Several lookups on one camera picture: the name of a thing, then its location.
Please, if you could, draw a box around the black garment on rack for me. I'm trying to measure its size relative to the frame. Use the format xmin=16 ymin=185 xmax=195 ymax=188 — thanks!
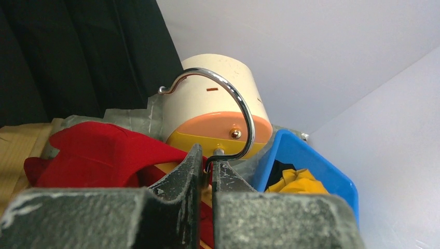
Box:
xmin=1 ymin=1 xmax=183 ymax=127

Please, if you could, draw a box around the blue plastic bin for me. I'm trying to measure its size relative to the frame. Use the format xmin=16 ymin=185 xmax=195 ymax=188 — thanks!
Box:
xmin=250 ymin=129 xmax=360 ymax=224

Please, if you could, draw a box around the red pleated skirt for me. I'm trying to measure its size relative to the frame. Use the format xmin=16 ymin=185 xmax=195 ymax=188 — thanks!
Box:
xmin=24 ymin=121 xmax=214 ymax=247

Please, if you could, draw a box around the small black skirt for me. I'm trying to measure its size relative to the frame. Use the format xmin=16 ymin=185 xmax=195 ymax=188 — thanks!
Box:
xmin=265 ymin=160 xmax=296 ymax=190

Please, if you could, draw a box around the yellow skirt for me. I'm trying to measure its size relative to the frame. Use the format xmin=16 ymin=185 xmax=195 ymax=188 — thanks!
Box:
xmin=265 ymin=169 xmax=329 ymax=195

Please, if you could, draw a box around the orange hanger with red skirt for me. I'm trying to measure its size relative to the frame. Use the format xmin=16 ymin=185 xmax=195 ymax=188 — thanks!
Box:
xmin=153 ymin=67 xmax=256 ymax=249

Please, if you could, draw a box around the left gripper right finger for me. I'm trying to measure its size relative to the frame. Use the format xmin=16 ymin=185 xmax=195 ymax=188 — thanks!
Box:
xmin=212 ymin=162 xmax=365 ymax=248

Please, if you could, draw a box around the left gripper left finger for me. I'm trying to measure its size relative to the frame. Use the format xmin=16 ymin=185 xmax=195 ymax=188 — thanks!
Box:
xmin=1 ymin=144 xmax=203 ymax=248

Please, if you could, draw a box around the wooden clothes rack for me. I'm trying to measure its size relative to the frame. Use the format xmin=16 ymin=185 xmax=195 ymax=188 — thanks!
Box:
xmin=1 ymin=118 xmax=63 ymax=214

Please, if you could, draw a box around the round cream drawer box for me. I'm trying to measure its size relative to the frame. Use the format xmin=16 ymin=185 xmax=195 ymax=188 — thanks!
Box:
xmin=162 ymin=54 xmax=273 ymax=159

